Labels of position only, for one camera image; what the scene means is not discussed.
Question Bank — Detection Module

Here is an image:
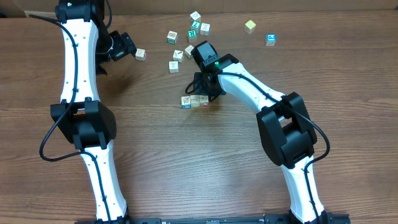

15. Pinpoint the red Q wooden block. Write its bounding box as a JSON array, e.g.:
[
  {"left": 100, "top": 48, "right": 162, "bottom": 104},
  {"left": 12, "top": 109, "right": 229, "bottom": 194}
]
[{"left": 199, "top": 95, "right": 209, "bottom": 106}]

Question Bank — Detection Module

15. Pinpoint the yellow-edged wooden block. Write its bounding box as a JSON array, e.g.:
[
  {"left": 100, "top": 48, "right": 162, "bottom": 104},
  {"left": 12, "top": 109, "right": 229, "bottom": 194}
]
[{"left": 190, "top": 95, "right": 200, "bottom": 107}]

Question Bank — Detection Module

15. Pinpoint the blue-edged wooden block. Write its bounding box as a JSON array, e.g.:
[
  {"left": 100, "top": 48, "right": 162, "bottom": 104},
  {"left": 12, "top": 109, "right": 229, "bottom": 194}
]
[{"left": 181, "top": 96, "right": 192, "bottom": 109}]

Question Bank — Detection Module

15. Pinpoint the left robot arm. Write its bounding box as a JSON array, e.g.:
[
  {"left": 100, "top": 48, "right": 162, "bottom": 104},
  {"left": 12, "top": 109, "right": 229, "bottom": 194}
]
[{"left": 50, "top": 1, "right": 137, "bottom": 223}]

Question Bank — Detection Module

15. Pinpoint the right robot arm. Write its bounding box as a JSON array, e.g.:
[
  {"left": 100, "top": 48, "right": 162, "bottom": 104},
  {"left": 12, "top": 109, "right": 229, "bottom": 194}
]
[{"left": 191, "top": 41, "right": 330, "bottom": 223}]

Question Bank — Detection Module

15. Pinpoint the red-sided left wooden block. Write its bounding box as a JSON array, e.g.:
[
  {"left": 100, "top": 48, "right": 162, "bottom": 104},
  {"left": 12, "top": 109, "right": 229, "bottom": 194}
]
[{"left": 135, "top": 49, "right": 147, "bottom": 61}]

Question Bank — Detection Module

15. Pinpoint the plain wooden block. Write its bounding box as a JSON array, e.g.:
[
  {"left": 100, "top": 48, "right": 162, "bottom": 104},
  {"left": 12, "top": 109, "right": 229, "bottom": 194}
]
[{"left": 169, "top": 61, "right": 179, "bottom": 73}]

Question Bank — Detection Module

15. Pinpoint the green-sided tilted wooden block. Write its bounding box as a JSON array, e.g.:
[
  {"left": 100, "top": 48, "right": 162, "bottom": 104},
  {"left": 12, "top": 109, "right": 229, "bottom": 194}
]
[{"left": 184, "top": 45, "right": 194, "bottom": 59}]

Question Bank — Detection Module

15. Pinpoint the wooden block red picture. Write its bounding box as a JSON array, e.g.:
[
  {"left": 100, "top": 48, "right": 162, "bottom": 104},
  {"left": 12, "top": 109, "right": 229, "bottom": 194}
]
[{"left": 172, "top": 50, "right": 183, "bottom": 63}]

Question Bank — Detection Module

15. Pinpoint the green B wooden block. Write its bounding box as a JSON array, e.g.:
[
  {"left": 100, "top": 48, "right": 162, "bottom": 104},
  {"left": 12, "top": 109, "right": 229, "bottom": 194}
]
[{"left": 167, "top": 30, "right": 178, "bottom": 45}]

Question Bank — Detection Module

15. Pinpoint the green R wooden block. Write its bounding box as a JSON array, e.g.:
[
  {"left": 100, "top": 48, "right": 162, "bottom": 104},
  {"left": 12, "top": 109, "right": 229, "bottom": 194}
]
[{"left": 187, "top": 30, "right": 197, "bottom": 43}]

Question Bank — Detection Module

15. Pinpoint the blue-sided wooden block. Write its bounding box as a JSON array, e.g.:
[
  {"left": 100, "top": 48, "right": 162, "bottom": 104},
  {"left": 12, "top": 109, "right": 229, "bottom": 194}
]
[{"left": 200, "top": 23, "right": 211, "bottom": 36}]

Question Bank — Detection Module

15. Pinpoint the green L wooden block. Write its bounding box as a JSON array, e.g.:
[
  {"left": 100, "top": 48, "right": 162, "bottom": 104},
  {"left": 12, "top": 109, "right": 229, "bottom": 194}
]
[{"left": 190, "top": 21, "right": 201, "bottom": 32}]

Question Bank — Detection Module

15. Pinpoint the top wooden letter block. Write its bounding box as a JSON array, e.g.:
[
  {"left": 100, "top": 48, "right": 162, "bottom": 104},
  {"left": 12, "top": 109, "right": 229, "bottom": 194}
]
[{"left": 190, "top": 11, "right": 201, "bottom": 22}]

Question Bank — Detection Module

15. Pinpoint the yellow top wooden block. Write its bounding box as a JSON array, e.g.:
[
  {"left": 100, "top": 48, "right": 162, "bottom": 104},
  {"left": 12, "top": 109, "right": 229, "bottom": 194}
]
[{"left": 244, "top": 20, "right": 256, "bottom": 34}]

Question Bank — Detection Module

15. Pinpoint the blue P wooden block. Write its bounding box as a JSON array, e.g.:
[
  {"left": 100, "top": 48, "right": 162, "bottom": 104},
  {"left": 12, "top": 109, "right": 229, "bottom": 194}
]
[{"left": 266, "top": 34, "right": 276, "bottom": 47}]

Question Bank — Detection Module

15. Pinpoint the brown cardboard backdrop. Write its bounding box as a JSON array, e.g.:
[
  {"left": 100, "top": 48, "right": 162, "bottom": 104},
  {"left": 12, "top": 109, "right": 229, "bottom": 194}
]
[{"left": 0, "top": 0, "right": 398, "bottom": 18}]

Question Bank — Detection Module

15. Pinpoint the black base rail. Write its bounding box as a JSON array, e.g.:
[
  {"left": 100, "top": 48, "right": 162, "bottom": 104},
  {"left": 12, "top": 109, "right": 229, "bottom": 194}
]
[{"left": 75, "top": 212, "right": 351, "bottom": 224}]

